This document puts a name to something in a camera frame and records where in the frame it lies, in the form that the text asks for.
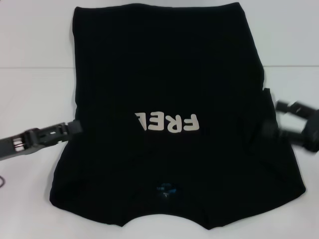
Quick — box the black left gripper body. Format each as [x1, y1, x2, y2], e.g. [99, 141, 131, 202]
[0, 127, 43, 162]

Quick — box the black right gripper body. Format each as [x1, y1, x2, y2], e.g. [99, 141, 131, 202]
[298, 108, 319, 153]

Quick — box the black shirt with FREE print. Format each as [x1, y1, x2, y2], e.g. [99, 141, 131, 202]
[49, 1, 308, 223]

